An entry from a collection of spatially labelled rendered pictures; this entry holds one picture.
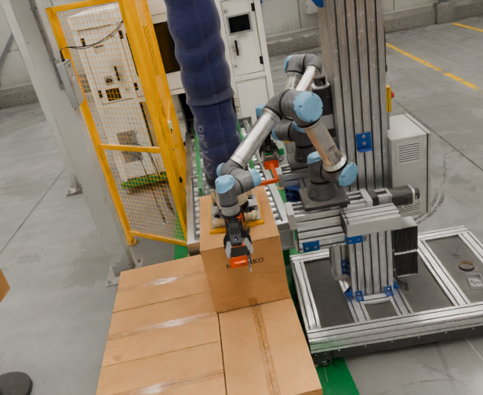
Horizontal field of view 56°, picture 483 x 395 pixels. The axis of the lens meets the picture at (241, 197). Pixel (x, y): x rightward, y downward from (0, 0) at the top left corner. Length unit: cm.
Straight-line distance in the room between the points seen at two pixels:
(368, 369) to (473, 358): 58
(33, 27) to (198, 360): 232
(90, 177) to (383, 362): 237
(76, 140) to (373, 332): 237
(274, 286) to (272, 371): 47
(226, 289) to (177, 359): 41
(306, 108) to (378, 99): 59
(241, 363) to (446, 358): 125
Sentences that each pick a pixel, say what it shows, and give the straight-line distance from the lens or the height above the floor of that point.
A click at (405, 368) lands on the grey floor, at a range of 287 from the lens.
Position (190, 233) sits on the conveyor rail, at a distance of 314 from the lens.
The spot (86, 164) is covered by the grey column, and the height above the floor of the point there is 103.
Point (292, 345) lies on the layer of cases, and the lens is 226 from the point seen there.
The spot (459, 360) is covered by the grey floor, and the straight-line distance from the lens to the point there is 295.
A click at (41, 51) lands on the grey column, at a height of 186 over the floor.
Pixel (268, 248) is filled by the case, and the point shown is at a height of 88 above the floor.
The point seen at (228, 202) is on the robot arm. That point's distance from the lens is 178.
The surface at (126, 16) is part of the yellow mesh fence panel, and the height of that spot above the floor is 197.
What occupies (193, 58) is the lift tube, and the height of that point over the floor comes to 181.
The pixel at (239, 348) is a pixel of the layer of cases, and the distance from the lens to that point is 229.
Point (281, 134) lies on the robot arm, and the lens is 275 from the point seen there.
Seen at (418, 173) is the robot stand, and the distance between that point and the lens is 256.
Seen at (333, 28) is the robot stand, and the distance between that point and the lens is 226.
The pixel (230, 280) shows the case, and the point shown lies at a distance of 238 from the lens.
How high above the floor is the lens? 216
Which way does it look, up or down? 27 degrees down
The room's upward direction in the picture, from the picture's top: 12 degrees counter-clockwise
